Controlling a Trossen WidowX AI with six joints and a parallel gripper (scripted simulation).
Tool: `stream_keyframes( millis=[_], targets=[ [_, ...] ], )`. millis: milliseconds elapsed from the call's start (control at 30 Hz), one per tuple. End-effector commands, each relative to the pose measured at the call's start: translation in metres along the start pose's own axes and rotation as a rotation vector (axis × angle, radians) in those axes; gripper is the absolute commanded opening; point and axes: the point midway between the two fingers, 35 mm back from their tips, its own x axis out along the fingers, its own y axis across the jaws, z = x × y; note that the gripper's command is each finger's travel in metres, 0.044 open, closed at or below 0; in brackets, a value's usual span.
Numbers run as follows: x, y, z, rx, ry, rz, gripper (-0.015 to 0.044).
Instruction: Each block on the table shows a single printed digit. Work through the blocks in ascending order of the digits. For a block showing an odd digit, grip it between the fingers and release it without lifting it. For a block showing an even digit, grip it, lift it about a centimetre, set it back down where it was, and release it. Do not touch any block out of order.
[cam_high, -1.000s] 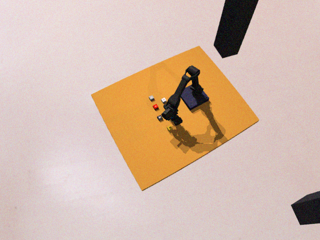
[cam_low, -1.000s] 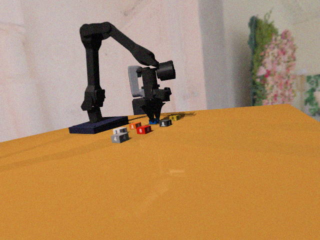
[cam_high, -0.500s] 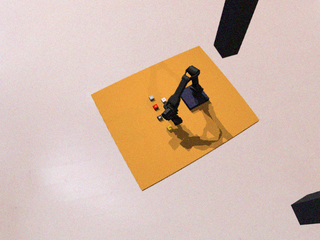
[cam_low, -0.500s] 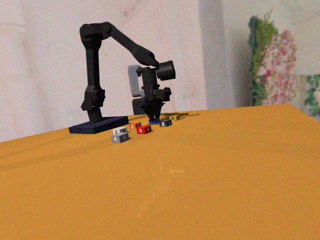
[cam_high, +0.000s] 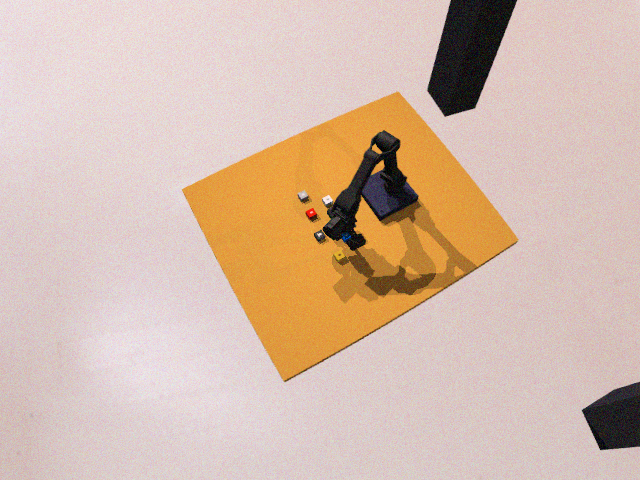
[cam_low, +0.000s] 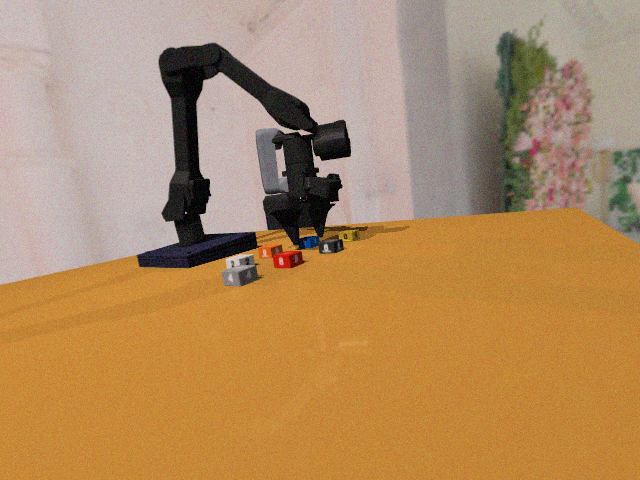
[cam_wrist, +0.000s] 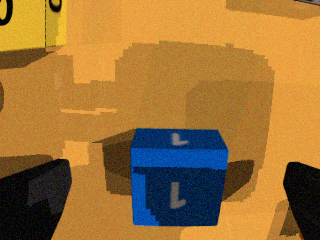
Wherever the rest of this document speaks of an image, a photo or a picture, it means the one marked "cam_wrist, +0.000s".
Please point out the yellow block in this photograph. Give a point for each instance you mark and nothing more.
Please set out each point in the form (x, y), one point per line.
(32, 24)

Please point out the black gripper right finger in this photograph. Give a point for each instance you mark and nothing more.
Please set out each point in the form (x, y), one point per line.
(302, 185)

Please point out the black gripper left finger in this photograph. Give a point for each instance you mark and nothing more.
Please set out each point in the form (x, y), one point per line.
(32, 201)

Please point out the blue block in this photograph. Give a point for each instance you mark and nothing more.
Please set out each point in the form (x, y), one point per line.
(177, 176)

